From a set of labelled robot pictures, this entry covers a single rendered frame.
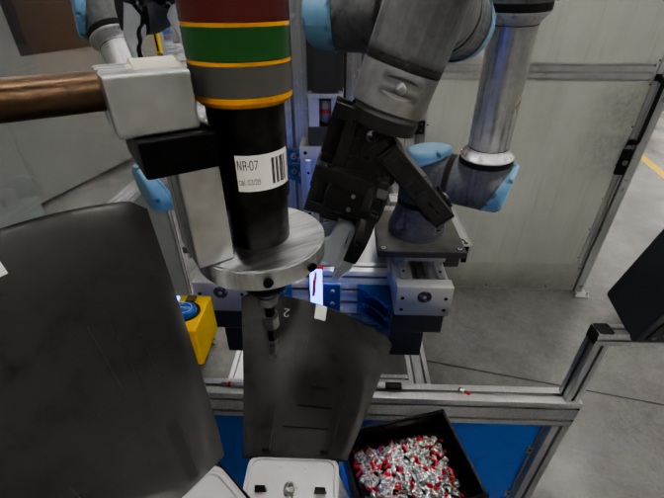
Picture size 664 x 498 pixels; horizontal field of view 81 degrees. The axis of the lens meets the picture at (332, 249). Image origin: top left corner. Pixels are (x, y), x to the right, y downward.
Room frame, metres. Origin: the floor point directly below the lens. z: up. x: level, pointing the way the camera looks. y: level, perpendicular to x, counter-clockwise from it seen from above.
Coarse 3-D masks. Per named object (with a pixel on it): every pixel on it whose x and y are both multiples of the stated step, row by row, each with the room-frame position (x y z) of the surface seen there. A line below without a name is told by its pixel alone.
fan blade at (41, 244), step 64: (0, 256) 0.22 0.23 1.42; (64, 256) 0.24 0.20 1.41; (128, 256) 0.26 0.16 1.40; (0, 320) 0.19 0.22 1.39; (64, 320) 0.20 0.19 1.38; (128, 320) 0.21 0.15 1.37; (0, 384) 0.16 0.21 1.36; (64, 384) 0.17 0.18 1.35; (128, 384) 0.18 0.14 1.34; (192, 384) 0.19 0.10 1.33; (0, 448) 0.14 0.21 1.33; (64, 448) 0.14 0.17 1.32; (128, 448) 0.15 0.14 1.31; (192, 448) 0.15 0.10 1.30
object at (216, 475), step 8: (208, 472) 0.15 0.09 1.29; (216, 472) 0.15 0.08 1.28; (224, 472) 0.15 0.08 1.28; (200, 480) 0.14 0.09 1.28; (208, 480) 0.14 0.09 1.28; (216, 480) 0.14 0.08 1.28; (224, 480) 0.14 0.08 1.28; (192, 488) 0.14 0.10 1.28; (200, 488) 0.14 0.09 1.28; (208, 488) 0.14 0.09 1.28; (216, 488) 0.14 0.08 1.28; (224, 488) 0.14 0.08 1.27; (232, 488) 0.14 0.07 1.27; (184, 496) 0.13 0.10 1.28; (192, 496) 0.13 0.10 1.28; (200, 496) 0.13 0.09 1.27; (208, 496) 0.14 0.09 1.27; (216, 496) 0.14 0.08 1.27; (224, 496) 0.14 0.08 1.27; (232, 496) 0.14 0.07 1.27; (240, 496) 0.14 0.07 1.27
